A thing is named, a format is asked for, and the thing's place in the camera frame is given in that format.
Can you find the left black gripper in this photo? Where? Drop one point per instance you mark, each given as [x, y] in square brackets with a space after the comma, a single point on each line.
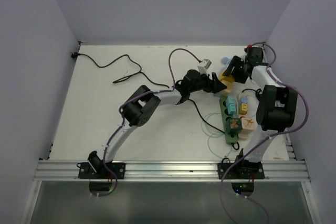
[212, 86]

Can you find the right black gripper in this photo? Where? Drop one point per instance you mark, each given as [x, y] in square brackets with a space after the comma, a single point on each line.
[237, 61]

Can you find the yellow cube socket adapter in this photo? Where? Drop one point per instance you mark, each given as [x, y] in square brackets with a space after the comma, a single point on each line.
[229, 79]

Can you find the teal charger plug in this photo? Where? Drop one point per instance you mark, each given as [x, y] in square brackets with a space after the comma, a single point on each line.
[231, 109]
[230, 100]

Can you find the green power strip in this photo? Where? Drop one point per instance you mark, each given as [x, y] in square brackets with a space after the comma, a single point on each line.
[231, 139]

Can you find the beige dragon cube adapter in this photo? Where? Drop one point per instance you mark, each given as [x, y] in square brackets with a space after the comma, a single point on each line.
[227, 90]

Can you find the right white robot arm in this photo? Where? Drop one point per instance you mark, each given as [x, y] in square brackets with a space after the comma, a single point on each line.
[275, 112]

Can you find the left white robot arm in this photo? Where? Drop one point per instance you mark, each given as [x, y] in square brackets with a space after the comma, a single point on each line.
[141, 105]

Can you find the blue adapter on beige strip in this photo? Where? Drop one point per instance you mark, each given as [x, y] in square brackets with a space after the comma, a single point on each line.
[243, 105]

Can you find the beige power strip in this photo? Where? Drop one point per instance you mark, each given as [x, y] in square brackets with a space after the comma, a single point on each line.
[246, 116]

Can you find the green dragon cube adapter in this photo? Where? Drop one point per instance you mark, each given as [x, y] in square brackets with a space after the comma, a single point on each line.
[233, 125]

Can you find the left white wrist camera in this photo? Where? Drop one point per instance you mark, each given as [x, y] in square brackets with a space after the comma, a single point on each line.
[203, 66]

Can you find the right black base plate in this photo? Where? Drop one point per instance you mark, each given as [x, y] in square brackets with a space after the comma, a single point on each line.
[243, 170]

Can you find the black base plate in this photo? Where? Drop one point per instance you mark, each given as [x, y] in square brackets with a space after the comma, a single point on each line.
[243, 170]
[87, 172]

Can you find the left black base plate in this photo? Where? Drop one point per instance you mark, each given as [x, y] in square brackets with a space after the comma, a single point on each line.
[87, 172]

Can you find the aluminium front rail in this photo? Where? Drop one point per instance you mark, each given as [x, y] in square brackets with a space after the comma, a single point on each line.
[174, 171]

